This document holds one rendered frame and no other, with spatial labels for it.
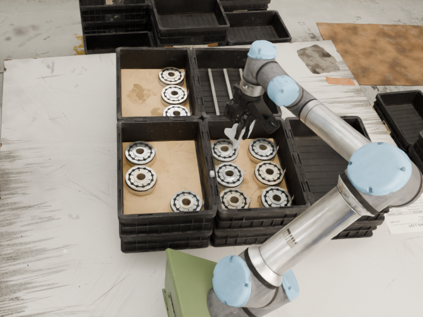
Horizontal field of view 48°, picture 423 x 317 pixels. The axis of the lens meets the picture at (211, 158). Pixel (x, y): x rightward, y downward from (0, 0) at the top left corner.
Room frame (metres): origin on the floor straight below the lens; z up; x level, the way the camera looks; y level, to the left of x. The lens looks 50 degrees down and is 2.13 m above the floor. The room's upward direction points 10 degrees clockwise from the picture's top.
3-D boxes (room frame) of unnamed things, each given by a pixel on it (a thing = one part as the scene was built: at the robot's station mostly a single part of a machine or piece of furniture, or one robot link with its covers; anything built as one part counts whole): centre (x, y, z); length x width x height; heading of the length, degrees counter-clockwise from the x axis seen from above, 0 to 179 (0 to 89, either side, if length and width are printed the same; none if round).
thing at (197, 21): (2.31, 0.26, 0.37); 0.40 x 0.30 x 0.45; 111
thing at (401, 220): (1.16, -0.75, 0.70); 0.33 x 0.23 x 0.01; 21
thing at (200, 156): (0.94, 0.15, 0.87); 0.40 x 0.30 x 0.11; 15
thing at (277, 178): (1.04, -0.21, 0.86); 0.10 x 0.10 x 0.01
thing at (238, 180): (1.00, -0.07, 0.86); 0.10 x 0.10 x 0.01
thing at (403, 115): (2.03, -1.08, 0.26); 0.40 x 0.30 x 0.23; 21
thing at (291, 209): (1.02, -0.14, 0.92); 0.40 x 0.30 x 0.02; 15
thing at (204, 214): (0.94, 0.15, 0.92); 0.40 x 0.30 x 0.02; 15
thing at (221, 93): (1.41, -0.04, 0.87); 0.40 x 0.30 x 0.11; 15
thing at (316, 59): (1.94, -0.43, 0.71); 0.22 x 0.19 x 0.01; 21
